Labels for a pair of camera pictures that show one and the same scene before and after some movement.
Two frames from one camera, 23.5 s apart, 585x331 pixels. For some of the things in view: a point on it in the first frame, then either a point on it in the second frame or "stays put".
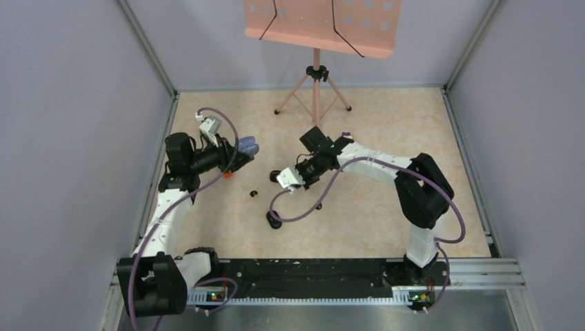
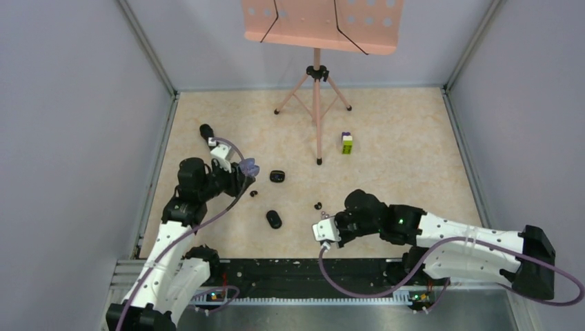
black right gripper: [299, 167] → [344, 238]
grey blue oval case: [247, 144] → [248, 167]
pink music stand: [365, 27] stays put
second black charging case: [274, 222] stays put
